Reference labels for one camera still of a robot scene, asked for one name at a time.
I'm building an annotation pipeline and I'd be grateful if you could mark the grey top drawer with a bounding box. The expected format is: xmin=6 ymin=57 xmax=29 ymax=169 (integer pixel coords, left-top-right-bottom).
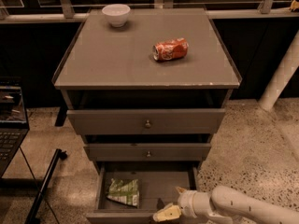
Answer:
xmin=67 ymin=108 xmax=225 ymax=135

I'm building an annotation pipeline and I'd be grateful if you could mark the metal window railing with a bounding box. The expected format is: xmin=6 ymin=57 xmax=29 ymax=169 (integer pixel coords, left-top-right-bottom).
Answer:
xmin=0 ymin=0 xmax=298 ymax=23

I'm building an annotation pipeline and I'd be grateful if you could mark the grey drawer cabinet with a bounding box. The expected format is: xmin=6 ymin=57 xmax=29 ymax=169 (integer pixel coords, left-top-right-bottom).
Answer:
xmin=51 ymin=7 xmax=243 ymax=224

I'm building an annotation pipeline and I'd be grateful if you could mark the black laptop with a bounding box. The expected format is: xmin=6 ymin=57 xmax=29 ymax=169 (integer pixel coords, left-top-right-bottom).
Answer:
xmin=0 ymin=77 xmax=29 ymax=177

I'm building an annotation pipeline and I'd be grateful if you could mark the black stand leg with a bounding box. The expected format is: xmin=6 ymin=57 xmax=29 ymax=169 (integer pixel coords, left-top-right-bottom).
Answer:
xmin=24 ymin=148 xmax=67 ymax=224

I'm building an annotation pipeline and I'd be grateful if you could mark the crushed orange soda can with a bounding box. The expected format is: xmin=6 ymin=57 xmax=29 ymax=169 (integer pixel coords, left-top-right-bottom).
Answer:
xmin=152 ymin=38 xmax=189 ymax=62

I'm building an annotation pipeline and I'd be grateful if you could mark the grey middle drawer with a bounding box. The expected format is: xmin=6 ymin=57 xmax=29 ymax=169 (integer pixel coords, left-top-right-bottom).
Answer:
xmin=84 ymin=143 xmax=211 ymax=161

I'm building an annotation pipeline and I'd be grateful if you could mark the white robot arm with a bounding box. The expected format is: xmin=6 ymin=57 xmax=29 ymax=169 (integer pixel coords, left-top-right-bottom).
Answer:
xmin=153 ymin=104 xmax=299 ymax=224

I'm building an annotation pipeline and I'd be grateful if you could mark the white ceramic bowl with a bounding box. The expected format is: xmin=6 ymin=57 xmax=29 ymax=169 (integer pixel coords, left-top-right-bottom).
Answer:
xmin=102 ymin=4 xmax=131 ymax=27

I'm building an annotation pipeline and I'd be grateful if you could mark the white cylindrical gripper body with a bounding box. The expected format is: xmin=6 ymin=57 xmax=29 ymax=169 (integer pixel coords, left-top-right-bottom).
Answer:
xmin=178 ymin=190 xmax=214 ymax=218

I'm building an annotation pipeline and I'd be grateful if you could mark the grey bottom drawer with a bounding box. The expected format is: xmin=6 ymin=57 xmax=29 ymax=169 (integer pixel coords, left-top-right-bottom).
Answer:
xmin=86 ymin=161 xmax=207 ymax=224

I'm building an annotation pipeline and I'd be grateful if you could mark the green jalapeno chip bag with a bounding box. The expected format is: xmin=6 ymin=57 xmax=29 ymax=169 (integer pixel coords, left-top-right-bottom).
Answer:
xmin=106 ymin=178 xmax=139 ymax=207

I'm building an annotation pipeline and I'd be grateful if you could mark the grey drawer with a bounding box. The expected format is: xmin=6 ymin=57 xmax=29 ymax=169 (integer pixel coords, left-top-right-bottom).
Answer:
xmin=86 ymin=161 xmax=207 ymax=224
xmin=67 ymin=108 xmax=225 ymax=135
xmin=84 ymin=143 xmax=211 ymax=161

